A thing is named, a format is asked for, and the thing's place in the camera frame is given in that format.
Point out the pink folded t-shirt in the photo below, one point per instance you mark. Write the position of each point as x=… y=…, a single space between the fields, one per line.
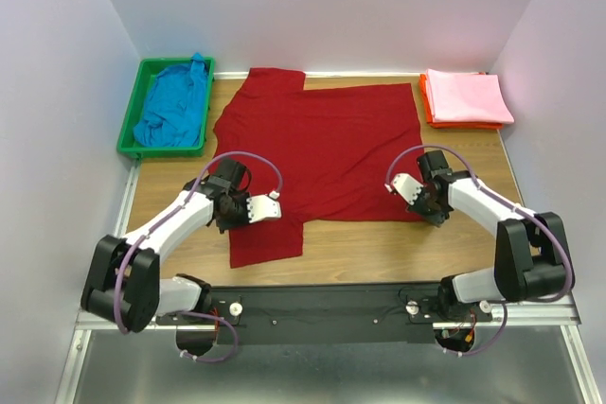
x=467 y=97

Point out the orange folded t-shirt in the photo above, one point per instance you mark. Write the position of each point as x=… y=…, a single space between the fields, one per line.
x=423 y=86

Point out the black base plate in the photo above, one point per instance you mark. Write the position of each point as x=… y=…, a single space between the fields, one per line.
x=408 y=312

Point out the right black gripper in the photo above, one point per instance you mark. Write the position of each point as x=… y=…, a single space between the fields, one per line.
x=428 y=208

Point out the red t-shirt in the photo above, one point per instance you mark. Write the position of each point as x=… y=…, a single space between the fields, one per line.
x=333 y=148

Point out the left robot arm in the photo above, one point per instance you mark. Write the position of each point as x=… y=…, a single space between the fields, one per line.
x=124 y=275

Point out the aluminium frame rail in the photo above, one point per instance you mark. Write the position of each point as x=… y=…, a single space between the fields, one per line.
x=562 y=314

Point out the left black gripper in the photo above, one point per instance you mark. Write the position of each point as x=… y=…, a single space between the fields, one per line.
x=232 y=214

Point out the blue t-shirt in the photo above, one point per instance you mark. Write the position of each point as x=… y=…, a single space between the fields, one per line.
x=174 y=107

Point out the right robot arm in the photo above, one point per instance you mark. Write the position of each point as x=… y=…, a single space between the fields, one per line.
x=531 y=255

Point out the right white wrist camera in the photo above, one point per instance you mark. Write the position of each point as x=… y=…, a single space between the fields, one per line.
x=406 y=186

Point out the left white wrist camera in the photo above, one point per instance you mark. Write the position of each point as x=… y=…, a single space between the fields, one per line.
x=263 y=207

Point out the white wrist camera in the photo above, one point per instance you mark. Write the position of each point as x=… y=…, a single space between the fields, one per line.
x=406 y=186
x=263 y=207

